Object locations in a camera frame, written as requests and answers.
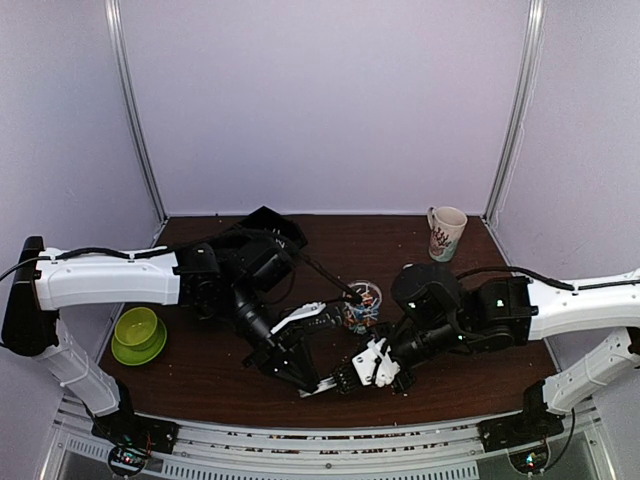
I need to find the right aluminium frame post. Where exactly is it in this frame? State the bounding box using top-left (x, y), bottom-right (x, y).
top-left (484, 0), bottom-right (546, 228)

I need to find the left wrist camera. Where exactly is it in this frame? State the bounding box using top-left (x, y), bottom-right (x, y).
top-left (270, 302), bottom-right (344, 335)

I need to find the black three-compartment candy tray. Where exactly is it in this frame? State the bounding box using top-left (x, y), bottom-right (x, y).
top-left (222, 206), bottom-right (308, 254)

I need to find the clear plastic jar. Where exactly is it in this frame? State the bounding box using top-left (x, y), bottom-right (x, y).
top-left (343, 280), bottom-right (382, 335)

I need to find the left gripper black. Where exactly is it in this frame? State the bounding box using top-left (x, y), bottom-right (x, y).
top-left (222, 279), bottom-right (320, 394)

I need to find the aluminium frame post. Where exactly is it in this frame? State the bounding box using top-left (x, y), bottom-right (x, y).
top-left (484, 0), bottom-right (546, 228)
top-left (104, 0), bottom-right (168, 224)

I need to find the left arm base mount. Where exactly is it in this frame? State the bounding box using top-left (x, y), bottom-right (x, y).
top-left (85, 401), bottom-right (179, 454)

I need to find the green plate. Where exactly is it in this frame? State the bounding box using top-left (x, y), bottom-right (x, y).
top-left (111, 319), bottom-right (168, 367)

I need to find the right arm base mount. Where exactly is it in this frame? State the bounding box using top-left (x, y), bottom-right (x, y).
top-left (477, 394), bottom-right (564, 452)

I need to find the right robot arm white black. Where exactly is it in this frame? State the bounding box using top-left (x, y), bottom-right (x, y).
top-left (333, 263), bottom-right (639, 442)

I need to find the round metal jar lid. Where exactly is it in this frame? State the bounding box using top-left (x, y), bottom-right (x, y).
top-left (298, 376), bottom-right (342, 398)

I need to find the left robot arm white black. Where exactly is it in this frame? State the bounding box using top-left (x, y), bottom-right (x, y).
top-left (1, 232), bottom-right (326, 444)

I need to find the left aluminium frame post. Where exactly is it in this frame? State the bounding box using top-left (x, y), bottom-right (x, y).
top-left (104, 0), bottom-right (168, 224)

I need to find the ceramic mug coral pattern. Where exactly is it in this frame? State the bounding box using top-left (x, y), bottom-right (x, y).
top-left (426, 206), bottom-right (468, 262)

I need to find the green bowl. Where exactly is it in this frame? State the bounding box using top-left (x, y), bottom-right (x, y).
top-left (114, 307), bottom-right (159, 351)

